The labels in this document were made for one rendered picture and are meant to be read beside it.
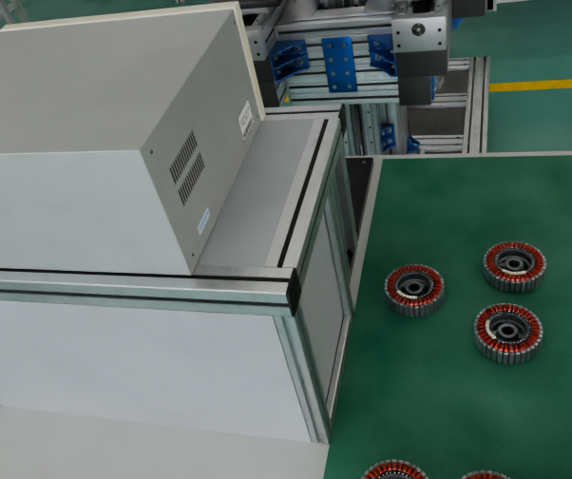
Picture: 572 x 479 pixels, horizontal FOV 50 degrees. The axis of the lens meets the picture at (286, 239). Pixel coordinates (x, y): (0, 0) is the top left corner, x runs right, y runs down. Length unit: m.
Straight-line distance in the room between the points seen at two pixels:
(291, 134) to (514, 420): 0.58
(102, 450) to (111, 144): 0.62
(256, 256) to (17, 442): 0.64
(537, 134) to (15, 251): 2.43
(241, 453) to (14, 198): 0.54
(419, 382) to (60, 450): 0.64
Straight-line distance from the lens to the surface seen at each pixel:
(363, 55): 1.88
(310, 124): 1.04
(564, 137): 2.96
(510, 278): 1.21
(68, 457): 1.19
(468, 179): 1.48
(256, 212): 0.88
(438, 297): 1.17
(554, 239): 1.34
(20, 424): 1.29
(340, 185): 1.17
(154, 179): 0.72
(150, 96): 0.80
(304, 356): 0.85
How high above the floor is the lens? 1.66
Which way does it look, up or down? 41 degrees down
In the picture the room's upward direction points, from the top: 14 degrees counter-clockwise
